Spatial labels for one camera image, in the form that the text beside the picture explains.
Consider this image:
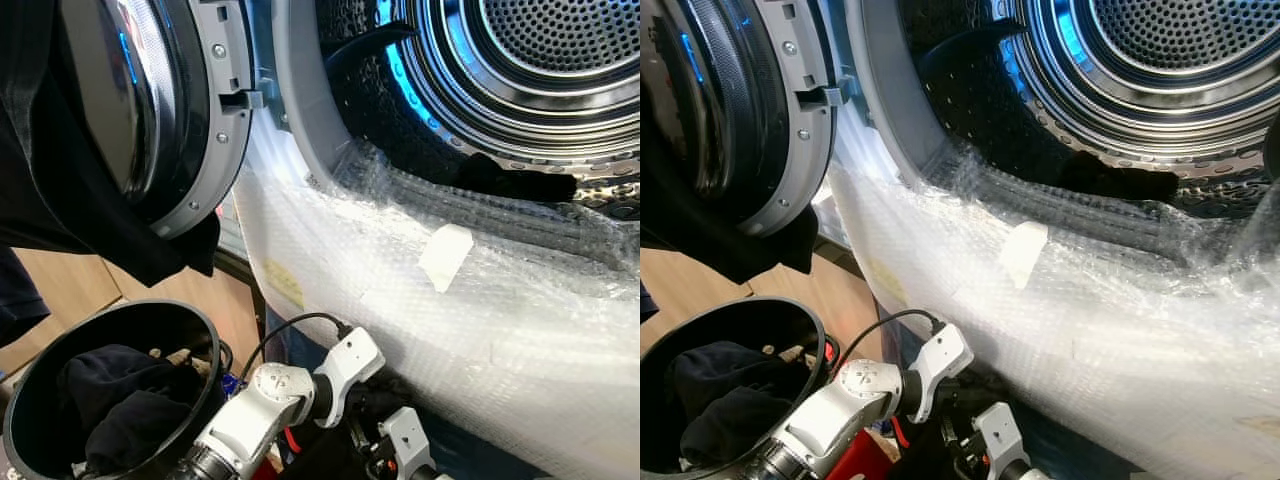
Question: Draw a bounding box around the dark navy clothes pile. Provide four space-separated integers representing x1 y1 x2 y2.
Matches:
668 340 813 467
58 344 206 473

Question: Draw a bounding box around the grey front-loading washing machine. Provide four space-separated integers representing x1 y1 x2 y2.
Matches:
843 0 1280 216
245 0 641 216

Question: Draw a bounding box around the red object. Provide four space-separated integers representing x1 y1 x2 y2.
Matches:
825 418 913 480
250 428 306 480

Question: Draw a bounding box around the clear bubble wrap sheet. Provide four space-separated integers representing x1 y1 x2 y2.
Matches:
826 118 1280 480
232 118 641 480

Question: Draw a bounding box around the yellow label sticker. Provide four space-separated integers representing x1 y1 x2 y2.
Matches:
263 259 305 310
868 257 907 303

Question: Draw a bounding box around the white tape piece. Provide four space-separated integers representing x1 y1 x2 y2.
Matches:
998 221 1050 292
418 224 475 294

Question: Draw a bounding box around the small black garment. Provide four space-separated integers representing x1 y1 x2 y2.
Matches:
454 152 579 203
1058 151 1180 203

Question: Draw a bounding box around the round black laundry bucket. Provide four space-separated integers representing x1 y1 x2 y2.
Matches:
640 296 833 477
2 299 225 480

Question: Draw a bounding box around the black garment draped over door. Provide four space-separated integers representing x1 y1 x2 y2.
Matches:
0 0 222 288
640 0 821 287

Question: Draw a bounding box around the perforated steel washer drum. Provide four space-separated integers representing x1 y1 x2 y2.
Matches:
900 0 1280 213
318 0 641 213

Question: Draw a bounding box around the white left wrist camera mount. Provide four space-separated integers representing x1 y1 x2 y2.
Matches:
314 326 387 430
904 321 975 423

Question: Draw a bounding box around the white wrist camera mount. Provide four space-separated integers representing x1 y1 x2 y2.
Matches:
971 401 1033 480
314 326 387 430
377 406 438 480
904 321 975 423

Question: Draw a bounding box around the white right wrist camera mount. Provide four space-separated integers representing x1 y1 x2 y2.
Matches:
377 406 438 480
971 401 1033 480

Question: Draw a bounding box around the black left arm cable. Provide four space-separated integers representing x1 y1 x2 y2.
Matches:
836 308 947 373
240 312 353 383

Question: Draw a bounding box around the round washer door grey frame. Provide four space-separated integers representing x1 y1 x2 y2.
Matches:
60 0 266 239
690 0 861 239

